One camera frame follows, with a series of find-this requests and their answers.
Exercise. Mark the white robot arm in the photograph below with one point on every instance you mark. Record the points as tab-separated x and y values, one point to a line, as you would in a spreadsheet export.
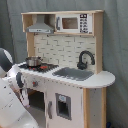
13	95

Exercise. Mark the wooden toy kitchen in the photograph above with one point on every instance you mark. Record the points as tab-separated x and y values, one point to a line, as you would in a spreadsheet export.
63	49

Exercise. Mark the black toy faucet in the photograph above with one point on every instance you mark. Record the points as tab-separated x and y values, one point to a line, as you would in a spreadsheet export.
82	63

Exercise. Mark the grey toy sink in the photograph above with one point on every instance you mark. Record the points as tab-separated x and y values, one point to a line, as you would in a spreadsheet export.
73	74

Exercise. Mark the black toy stovetop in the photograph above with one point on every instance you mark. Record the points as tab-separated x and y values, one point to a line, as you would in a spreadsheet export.
43	68

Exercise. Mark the silver toy pot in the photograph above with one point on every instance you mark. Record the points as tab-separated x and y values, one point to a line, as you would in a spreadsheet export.
33	61

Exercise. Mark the red right oven knob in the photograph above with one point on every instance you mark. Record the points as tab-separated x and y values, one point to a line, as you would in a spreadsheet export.
35	84

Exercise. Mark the toy fridge door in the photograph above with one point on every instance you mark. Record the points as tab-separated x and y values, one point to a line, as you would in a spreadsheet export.
64	106

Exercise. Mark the toy microwave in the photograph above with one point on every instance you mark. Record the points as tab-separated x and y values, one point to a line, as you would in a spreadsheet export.
74	23

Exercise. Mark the grey range hood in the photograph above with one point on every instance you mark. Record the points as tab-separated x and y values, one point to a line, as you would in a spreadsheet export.
42	23

